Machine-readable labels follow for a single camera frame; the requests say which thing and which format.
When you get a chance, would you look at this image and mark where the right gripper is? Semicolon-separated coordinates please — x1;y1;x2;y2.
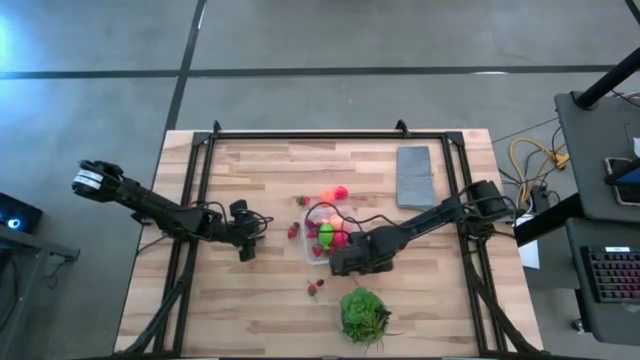
328;227;399;277

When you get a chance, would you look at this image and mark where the green toy fruit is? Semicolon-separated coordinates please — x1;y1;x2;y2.
318;222;335;252

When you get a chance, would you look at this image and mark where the clear plastic tupperware container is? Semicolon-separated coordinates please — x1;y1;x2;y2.
300;205;359;266

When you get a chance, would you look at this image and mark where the green succulent plant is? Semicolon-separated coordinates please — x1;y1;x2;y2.
339;286;404;351

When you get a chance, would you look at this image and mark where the white geometric planter pot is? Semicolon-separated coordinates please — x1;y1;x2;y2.
337;294;389;344

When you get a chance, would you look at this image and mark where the grey folded cloth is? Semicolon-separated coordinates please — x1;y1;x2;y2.
395;145;437;211

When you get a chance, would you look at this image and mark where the white paper sheet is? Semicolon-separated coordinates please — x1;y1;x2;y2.
514;212;542;270

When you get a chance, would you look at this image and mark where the black power strip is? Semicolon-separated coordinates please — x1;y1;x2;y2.
529;184;551;214

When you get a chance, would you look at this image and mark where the black desk leg bar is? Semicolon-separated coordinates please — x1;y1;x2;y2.
513;192;584;247

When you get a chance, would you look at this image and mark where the dark grey side stand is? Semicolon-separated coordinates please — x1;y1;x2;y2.
0;224;81;360

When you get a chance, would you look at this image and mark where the black device with blue light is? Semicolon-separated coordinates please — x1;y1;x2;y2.
0;192;45;235

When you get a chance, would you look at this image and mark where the dark grey desk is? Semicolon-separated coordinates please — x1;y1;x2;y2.
564;217;640;347

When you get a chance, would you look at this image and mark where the backlit keyboard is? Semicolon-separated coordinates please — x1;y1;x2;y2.
579;244;640;305

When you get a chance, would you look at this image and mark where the phone in light case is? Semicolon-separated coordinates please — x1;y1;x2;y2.
603;156;640;207

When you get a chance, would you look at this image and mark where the black pole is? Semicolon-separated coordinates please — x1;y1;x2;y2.
573;47;640;110

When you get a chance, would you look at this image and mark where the black left camera cable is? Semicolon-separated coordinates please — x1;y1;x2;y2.
192;199;275;239

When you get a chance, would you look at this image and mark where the black camera cable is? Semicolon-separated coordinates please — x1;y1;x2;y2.
192;199;275;239
304;199;426;236

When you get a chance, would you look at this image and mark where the black right camera cable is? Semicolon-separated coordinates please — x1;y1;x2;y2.
304;199;426;236

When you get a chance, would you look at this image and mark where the black aluminium table frame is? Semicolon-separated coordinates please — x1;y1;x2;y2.
113;119;549;360

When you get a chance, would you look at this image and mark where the yellow cable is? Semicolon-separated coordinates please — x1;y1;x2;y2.
508;137;571;206

